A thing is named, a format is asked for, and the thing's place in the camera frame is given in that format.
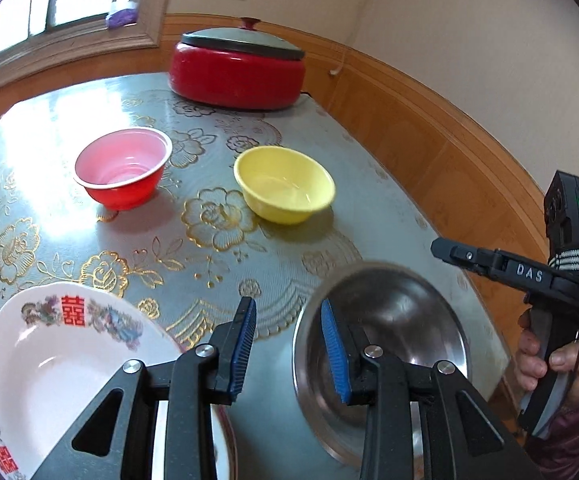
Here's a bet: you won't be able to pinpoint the red electric cooking pot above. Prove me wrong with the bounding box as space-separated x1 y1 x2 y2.
169 18 306 110

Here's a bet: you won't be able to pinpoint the white plate red characters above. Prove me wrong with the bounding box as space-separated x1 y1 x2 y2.
0 283 236 479

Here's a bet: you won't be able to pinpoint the white power cord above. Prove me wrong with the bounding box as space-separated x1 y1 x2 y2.
327 45 351 78

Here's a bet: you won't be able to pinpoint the maroon jacket sleeve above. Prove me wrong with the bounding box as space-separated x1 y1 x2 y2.
525 405 579 479

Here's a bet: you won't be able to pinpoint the person's right hand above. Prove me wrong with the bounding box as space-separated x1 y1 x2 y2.
514 311 579 408

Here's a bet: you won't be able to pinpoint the yellow bowl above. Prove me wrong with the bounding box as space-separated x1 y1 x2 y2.
233 145 336 226

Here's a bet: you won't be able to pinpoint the purple cloth on sill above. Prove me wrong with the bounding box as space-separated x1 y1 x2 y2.
105 1 138 29

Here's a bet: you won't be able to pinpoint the stainless steel bowl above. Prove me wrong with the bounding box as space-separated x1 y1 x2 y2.
291 259 473 470

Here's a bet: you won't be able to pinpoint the window with frame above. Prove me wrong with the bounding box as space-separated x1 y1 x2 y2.
0 0 181 104

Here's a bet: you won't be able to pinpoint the red plastic bowl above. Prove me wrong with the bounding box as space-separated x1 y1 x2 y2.
74 127 173 211

